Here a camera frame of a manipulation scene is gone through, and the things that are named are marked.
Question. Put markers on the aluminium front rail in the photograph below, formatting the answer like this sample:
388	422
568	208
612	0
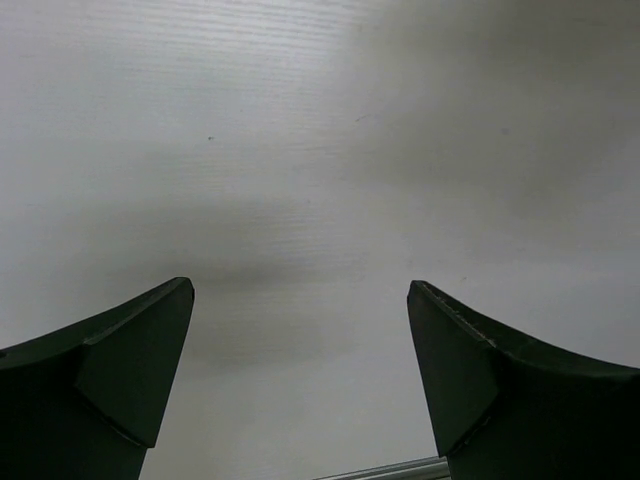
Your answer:
421	469

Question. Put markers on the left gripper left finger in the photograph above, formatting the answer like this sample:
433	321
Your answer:
87	401

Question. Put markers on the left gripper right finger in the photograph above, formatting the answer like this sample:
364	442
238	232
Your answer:
505	405

